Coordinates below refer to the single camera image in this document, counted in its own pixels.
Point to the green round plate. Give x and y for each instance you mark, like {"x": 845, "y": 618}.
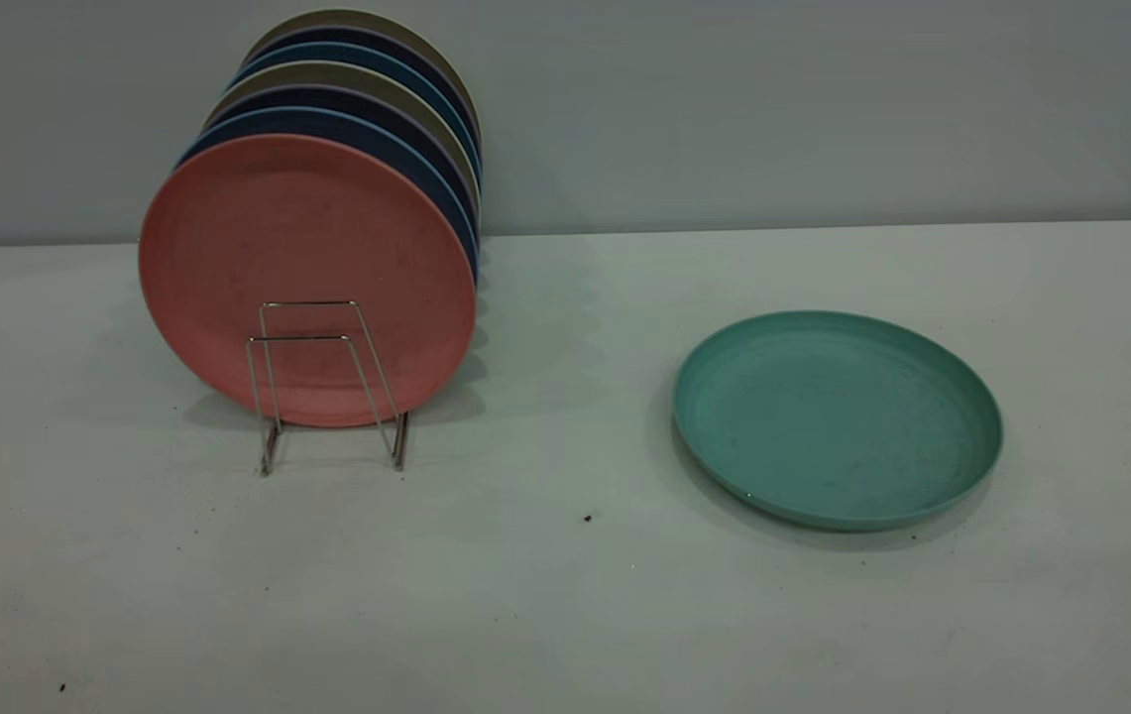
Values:
{"x": 833, "y": 416}

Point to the blue round plate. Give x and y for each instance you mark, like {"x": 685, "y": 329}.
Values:
{"x": 357, "y": 54}
{"x": 327, "y": 123}

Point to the dark purple round plate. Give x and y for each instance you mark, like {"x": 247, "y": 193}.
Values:
{"x": 357, "y": 36}
{"x": 347, "y": 98}

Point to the pink round plate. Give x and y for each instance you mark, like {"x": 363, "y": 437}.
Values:
{"x": 228, "y": 248}

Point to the beige round plate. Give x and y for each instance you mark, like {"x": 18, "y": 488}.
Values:
{"x": 347, "y": 17}
{"x": 337, "y": 71}

